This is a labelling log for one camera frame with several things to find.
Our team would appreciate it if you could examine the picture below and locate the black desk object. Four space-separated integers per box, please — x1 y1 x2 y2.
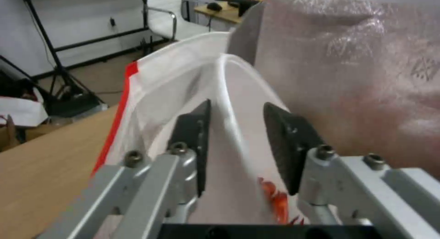
228 0 261 15

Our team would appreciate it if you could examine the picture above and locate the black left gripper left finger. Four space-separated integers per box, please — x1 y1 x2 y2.
37 99 212 239

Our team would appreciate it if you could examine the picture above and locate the white red plastic takeout bag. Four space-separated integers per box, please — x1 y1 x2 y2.
90 0 440 225

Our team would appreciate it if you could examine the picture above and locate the black metal whiteboard stand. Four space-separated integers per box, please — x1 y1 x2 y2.
21 0 154 95

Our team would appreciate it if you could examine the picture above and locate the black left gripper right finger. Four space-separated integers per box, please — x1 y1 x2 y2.
262 102 440 239

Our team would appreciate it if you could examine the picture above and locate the white chrome office chair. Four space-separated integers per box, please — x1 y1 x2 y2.
141 0 211 42

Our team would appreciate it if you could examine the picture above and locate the wooden office desk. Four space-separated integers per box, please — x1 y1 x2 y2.
194 1 245 24

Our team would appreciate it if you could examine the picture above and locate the black stand base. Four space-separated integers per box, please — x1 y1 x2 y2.
44 91 102 117

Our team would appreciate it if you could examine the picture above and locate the white plastic floor bag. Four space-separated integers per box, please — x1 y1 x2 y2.
0 96 50 127

